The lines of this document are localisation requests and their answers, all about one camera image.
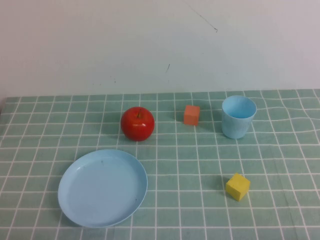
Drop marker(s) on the yellow foam cube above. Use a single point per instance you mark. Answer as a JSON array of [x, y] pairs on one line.
[[237, 188]]

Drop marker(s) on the orange foam cube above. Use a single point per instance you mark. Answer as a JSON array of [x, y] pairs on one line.
[[191, 115]]

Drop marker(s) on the light blue plastic cup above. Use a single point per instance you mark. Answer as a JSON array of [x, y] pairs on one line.
[[236, 126]]

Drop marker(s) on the green checked tablecloth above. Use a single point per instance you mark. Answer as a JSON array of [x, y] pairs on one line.
[[180, 162]]

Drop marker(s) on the red apple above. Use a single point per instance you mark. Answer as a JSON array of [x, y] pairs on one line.
[[137, 126]]

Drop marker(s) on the light blue plastic plate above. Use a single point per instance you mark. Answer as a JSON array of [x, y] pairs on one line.
[[100, 190]]

